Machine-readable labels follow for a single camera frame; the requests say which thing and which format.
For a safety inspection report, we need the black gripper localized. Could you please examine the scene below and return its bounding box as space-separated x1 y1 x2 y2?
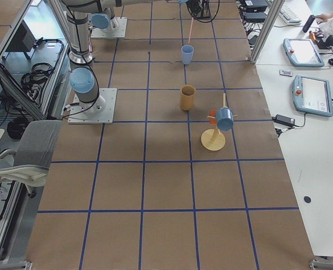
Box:
186 0 204 17

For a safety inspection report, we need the pink chopstick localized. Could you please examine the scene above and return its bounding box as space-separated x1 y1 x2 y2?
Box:
188 17 194 44

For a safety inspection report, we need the light blue plastic cup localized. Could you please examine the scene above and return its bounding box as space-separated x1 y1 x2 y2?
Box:
181 44 194 65

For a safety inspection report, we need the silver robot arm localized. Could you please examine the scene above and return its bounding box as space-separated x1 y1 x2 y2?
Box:
91 7 119 33
63 0 144 67

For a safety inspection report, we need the bamboo chopstick holder cup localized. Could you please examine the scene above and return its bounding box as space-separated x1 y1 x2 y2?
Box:
179 84 196 111

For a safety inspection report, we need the orange hanging cup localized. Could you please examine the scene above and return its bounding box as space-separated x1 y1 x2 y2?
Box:
208 110 217 125

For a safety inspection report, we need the dark blue hanging cup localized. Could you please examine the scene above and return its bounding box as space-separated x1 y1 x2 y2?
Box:
215 107 234 131

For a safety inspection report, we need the wooden cup rack stand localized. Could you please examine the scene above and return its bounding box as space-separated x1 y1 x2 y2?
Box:
201 93 237 151

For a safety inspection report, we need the white keyboard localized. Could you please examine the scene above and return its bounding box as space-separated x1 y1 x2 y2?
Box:
278 2 302 25

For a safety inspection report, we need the small white label box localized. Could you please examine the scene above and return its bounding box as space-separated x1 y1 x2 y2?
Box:
279 69 293 77

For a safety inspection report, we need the upper teach pendant tablet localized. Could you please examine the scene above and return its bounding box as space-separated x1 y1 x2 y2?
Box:
283 38 325 68

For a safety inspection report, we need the teach pendant tablet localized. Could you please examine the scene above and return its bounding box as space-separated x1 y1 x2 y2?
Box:
283 38 325 68
291 75 333 117

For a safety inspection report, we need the black handheld controller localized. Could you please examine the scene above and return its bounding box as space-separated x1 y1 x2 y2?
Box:
302 15 315 33

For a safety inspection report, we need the black power adapter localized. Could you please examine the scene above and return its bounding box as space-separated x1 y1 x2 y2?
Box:
272 114 295 127

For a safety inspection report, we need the lower teach pendant tablet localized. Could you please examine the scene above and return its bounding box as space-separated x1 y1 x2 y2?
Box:
291 75 333 117

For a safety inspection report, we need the black round table cap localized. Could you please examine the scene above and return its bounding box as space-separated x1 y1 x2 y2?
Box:
304 196 311 203

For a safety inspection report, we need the grey office chair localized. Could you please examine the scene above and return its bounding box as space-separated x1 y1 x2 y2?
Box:
0 120 62 198

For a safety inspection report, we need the aluminium frame post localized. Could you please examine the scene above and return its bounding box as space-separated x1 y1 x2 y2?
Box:
250 0 284 64

